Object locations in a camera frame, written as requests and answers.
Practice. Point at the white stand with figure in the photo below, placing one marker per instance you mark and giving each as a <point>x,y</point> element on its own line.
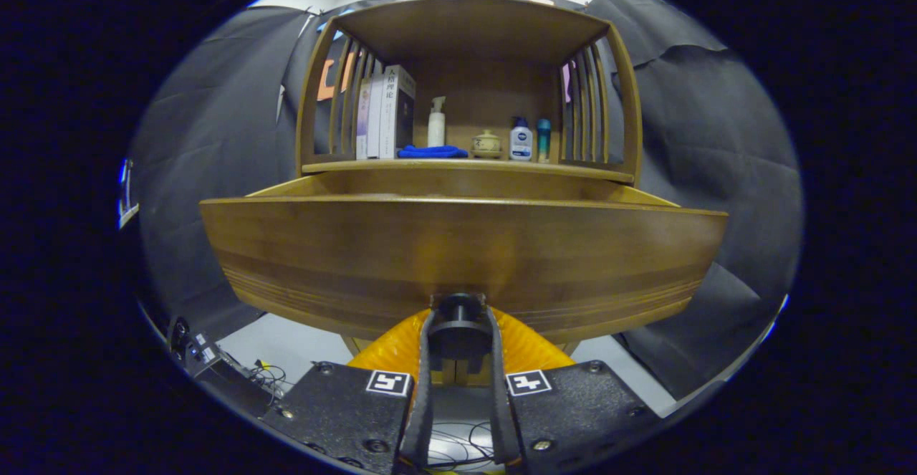
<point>127,199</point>

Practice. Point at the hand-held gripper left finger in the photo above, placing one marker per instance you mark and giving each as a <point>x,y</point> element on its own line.
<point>423,403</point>

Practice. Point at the thin purple book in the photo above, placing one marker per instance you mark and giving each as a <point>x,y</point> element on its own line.
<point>362,120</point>

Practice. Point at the wooden drawer with black knob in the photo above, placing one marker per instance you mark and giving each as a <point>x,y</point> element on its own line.
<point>466,246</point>

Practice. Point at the teal bottle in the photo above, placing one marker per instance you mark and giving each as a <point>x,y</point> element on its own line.
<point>544,142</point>

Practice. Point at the white pump bottle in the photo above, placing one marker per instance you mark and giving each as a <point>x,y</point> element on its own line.
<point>436,131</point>

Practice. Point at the black floor device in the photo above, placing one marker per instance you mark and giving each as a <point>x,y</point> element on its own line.
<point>215,367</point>

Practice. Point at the wooden cabinet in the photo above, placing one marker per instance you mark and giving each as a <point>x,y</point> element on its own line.
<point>473,31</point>

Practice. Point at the folded blue cloth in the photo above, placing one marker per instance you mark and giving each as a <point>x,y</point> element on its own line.
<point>430,152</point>

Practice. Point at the white lotion bottle blue cap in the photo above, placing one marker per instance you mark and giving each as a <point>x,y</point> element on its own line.
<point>521,142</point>

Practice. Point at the thick white and black book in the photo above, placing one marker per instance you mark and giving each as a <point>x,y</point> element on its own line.
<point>389,113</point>

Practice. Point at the beige lidded teacup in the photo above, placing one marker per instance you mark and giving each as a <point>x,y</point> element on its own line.
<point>486,145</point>

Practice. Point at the thin white book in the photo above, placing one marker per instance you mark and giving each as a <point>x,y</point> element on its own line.
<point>375,117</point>

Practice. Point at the wooden countertop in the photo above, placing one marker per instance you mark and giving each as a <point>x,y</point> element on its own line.
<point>466,165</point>

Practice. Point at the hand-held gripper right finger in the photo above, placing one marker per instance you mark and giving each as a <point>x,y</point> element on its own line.
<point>501,418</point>

